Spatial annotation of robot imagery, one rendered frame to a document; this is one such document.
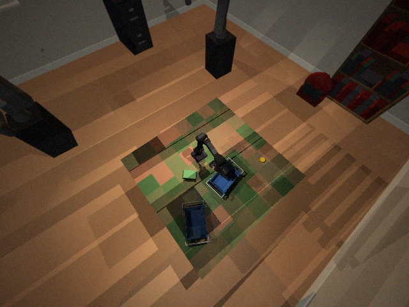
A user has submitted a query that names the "small green block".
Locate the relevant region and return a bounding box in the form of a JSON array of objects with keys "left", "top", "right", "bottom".
[{"left": 183, "top": 170, "right": 197, "bottom": 180}]

